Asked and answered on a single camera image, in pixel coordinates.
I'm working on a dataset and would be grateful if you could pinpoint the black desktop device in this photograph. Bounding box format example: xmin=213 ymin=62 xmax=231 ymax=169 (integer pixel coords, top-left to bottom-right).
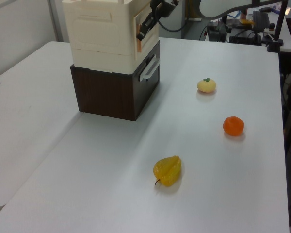
xmin=228 ymin=26 xmax=262 ymax=45

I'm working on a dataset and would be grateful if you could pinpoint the white drawer handle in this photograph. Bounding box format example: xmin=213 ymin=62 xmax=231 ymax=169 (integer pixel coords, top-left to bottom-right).
xmin=139 ymin=54 xmax=160 ymax=82

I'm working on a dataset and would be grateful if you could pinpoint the orange toy tangerine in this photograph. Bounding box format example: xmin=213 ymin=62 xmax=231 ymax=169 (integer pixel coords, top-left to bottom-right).
xmin=223 ymin=116 xmax=245 ymax=137

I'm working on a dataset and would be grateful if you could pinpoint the yellow toy starfruit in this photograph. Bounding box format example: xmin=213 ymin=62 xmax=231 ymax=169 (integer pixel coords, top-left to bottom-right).
xmin=153 ymin=155 xmax=182 ymax=187

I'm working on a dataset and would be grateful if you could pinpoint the black electronics box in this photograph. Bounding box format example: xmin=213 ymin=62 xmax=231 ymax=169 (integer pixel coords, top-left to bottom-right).
xmin=207 ymin=20 xmax=228 ymax=43

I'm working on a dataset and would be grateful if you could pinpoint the pale yellow toy peach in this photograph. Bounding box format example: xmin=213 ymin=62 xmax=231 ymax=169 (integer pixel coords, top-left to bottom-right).
xmin=196 ymin=77 xmax=217 ymax=94

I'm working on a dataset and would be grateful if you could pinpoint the cream plastic cabinet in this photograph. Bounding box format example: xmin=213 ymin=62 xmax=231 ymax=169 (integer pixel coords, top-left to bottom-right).
xmin=61 ymin=0 xmax=160 ymax=73

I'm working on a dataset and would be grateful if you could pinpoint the dark brown wooden drawer box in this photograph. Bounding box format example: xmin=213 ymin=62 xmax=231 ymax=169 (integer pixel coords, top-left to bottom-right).
xmin=70 ymin=40 xmax=161 ymax=122

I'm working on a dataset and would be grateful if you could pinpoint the cream cabinet door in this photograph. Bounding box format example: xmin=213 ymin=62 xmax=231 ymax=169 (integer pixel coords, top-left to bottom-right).
xmin=135 ymin=10 xmax=160 ymax=59

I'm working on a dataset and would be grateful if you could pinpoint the black pole with clamp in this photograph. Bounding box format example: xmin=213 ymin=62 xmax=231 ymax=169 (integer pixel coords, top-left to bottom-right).
xmin=267 ymin=0 xmax=290 ymax=52

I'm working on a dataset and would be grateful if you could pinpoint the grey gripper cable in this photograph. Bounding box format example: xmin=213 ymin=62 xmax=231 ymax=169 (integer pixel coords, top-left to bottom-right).
xmin=157 ymin=17 xmax=188 ymax=33

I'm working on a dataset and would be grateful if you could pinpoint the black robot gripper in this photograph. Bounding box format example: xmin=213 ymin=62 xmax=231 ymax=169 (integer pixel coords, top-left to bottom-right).
xmin=136 ymin=0 xmax=180 ymax=41

